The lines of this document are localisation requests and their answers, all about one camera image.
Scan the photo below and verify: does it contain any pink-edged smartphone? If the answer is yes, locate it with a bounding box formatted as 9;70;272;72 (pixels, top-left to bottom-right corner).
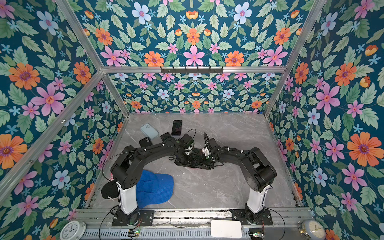
189;149;202;168

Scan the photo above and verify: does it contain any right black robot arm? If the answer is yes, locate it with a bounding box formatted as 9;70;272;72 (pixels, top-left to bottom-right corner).
201;133;277;225

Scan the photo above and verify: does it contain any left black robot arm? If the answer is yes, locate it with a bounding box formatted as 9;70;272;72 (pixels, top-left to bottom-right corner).
111;134;194;216

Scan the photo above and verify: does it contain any black phone case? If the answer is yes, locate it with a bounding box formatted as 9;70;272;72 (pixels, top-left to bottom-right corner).
139;137;153;148

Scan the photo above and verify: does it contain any light blue phone case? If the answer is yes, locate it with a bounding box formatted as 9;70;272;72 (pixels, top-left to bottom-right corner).
140;124;159;140

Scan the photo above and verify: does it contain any silver-edged smartphone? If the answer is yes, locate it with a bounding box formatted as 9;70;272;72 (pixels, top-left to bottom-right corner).
160;133;172;142

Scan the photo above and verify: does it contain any blue-edged smartphone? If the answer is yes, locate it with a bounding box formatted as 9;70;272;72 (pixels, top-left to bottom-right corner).
171;120;183;136

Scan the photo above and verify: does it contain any blue baseball cap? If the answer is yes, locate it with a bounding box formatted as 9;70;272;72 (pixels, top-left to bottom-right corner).
136;170;174;209

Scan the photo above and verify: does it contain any white rectangular box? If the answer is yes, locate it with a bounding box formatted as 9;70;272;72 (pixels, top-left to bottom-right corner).
211;220;243;239

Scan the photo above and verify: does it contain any black plush toy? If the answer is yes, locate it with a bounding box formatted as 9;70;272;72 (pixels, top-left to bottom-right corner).
101;181;119;199

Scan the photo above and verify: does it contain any silver alarm clock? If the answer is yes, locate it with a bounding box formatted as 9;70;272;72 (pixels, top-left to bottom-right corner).
298;220;326;240

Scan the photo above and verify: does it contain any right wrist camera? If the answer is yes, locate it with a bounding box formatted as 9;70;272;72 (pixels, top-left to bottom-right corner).
202;147;211;157

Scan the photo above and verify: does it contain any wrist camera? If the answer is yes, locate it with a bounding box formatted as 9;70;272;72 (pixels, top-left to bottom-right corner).
180;134;195;150
202;147;211;157

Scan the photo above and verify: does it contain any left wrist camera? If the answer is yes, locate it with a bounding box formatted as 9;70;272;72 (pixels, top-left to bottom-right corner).
180;134;195;150

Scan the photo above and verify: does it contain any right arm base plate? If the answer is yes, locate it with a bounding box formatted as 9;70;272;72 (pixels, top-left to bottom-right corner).
230;209;273;226

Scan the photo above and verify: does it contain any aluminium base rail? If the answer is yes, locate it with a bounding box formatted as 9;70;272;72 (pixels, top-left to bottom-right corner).
75;208;313;240

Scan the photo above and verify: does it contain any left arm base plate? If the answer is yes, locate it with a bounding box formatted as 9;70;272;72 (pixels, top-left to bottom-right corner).
112;209;155;227

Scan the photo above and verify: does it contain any black hook rail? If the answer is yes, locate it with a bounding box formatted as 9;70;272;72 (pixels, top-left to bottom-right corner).
160;67;224;74

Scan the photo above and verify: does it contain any white wall clock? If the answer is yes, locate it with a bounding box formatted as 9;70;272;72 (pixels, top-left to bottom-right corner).
60;221;87;240

